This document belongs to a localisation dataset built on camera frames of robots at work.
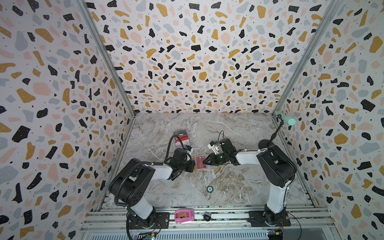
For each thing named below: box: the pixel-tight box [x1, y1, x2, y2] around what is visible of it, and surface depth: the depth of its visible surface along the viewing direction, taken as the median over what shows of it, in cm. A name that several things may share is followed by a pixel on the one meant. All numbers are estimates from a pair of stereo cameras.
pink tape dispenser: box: [174, 209, 195, 224], surface depth 74 cm
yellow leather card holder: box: [193, 155, 220, 172], surface depth 94 cm
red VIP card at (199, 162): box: [196, 156, 207, 169], surface depth 95 cm
